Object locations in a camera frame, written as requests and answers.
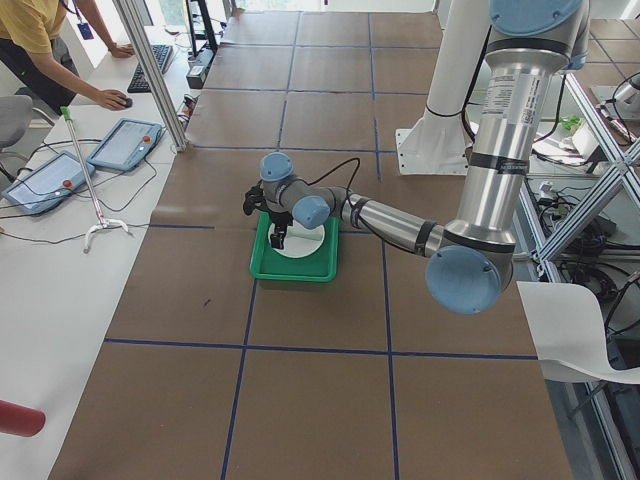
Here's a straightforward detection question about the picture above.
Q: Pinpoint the red cylinder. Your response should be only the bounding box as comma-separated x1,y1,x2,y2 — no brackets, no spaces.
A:
0,400,46,437

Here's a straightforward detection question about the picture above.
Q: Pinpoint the white round plate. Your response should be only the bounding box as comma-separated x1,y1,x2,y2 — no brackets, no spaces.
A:
273,220,325,259

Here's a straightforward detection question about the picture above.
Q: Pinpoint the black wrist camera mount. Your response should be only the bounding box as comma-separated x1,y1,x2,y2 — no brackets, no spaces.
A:
243,184,268,216

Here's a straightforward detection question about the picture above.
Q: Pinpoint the green plastic tray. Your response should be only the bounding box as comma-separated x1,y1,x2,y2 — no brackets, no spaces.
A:
249,213,339,282

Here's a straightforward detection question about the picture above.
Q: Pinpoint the reacher grabber stick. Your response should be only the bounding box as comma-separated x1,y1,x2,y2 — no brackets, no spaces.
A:
61,106,131,254

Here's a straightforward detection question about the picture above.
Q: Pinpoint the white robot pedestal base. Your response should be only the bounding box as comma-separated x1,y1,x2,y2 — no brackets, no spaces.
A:
396,0,490,175

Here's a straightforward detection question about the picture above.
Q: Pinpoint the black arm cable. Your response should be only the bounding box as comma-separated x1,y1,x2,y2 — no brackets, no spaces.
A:
309,157,384,236

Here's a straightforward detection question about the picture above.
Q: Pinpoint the near blue teach pendant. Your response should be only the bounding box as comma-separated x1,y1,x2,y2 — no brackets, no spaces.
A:
2,151,86,216

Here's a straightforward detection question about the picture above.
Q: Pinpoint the aluminium frame post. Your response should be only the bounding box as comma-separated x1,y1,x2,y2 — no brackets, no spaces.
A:
113,0,187,152

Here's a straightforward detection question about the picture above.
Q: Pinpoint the blue teach pendant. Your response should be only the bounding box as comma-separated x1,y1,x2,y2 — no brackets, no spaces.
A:
87,118,162,172
2,151,86,216

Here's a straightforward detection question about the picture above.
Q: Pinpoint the far blue teach pendant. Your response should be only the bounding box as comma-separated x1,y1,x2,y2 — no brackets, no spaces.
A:
87,118,162,172

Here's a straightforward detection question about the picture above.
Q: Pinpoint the black keyboard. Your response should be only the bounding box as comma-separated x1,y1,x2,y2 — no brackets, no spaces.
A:
126,44,174,95

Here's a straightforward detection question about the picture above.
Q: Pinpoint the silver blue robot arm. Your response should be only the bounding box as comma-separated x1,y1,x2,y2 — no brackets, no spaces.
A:
260,1,589,315

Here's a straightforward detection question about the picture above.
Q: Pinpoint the white curled paper sheet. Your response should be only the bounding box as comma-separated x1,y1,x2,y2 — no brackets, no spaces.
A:
517,281,639,385

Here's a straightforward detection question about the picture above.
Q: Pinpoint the grey office chair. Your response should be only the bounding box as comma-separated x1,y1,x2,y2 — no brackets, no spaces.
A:
0,95,33,163

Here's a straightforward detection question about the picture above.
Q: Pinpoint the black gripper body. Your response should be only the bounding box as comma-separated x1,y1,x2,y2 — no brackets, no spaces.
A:
269,211,293,233

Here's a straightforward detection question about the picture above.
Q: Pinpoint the person in yellow shirt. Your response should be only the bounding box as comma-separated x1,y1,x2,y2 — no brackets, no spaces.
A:
1,1,134,113

